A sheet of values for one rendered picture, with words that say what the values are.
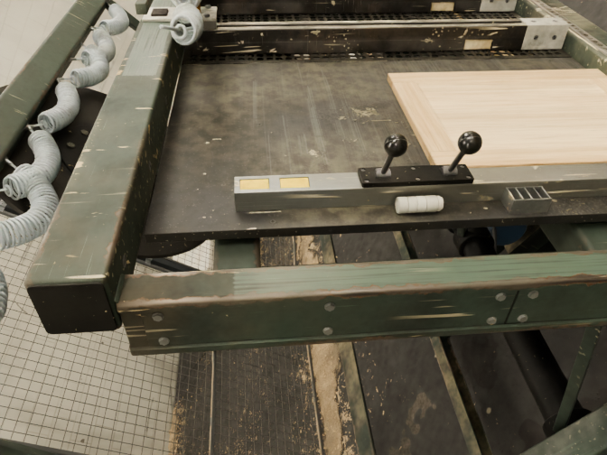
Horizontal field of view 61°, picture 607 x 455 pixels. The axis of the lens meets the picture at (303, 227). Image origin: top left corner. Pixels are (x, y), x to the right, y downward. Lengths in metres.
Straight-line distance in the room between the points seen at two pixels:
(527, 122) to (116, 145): 0.86
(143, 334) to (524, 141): 0.84
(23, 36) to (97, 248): 6.42
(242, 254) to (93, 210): 0.25
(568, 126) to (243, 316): 0.85
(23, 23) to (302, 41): 5.71
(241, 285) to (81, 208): 0.26
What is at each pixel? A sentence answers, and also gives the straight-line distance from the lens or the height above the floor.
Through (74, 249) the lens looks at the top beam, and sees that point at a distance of 0.73.
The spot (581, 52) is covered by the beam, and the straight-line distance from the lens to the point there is 1.69.
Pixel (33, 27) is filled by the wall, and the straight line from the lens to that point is 7.00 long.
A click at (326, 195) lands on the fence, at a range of 0.90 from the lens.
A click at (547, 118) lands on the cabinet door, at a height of 1.11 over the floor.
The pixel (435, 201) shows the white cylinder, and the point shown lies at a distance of 0.92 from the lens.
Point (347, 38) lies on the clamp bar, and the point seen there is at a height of 1.45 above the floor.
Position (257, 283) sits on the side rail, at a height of 1.68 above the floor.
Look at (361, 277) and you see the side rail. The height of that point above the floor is 1.56.
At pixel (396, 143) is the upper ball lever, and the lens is 0.81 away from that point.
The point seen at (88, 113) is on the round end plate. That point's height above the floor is 1.97.
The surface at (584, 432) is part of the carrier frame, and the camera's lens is 1.37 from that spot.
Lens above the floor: 1.95
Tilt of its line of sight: 25 degrees down
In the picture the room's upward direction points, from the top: 66 degrees counter-clockwise
